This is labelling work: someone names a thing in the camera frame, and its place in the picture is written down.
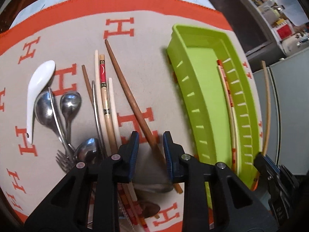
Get dark brown wooden chopstick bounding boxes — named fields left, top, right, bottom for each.
left=105, top=39, right=183, bottom=194

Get cream chopstick red stripes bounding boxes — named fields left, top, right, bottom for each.
left=108, top=78, right=137, bottom=202
left=94, top=50, right=112, bottom=157

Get light tan wooden chopstick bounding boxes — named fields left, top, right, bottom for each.
left=261, top=60, right=271, bottom=156

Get grey kitchen cabinet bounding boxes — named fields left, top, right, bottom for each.
left=209, top=0, right=308, bottom=175

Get red bamboo printed chopstick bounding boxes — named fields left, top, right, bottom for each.
left=99, top=55, right=117, bottom=154

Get red patterned chopstick in tray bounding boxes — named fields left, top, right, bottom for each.
left=217, top=59, right=237, bottom=172

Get steel spoon near fork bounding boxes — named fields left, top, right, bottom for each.
left=73, top=138, right=102, bottom=165

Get steel chopstick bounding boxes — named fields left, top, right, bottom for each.
left=92, top=81, right=106, bottom=159

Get steel spoon under gripper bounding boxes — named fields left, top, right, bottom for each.
left=134, top=183, right=175, bottom=219

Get steel fork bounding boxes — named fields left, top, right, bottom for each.
left=55, top=150, right=77, bottom=173

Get small steel spoon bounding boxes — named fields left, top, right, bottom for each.
left=60, top=91, right=82, bottom=143

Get green plastic utensil tray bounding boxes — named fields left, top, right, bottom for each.
left=166, top=24, right=262, bottom=190

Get thin brown wooden chopstick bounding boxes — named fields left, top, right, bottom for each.
left=82, top=65, right=93, bottom=104

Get orange beige H-pattern cloth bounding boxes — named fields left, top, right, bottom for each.
left=1, top=0, right=247, bottom=231

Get large steel spoon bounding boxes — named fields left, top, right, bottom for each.
left=34, top=90, right=73, bottom=156

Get white ceramic soup spoon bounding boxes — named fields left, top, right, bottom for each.
left=26, top=60, right=56, bottom=145

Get cluttered shelf items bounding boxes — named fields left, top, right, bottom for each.
left=250, top=0, right=308, bottom=56

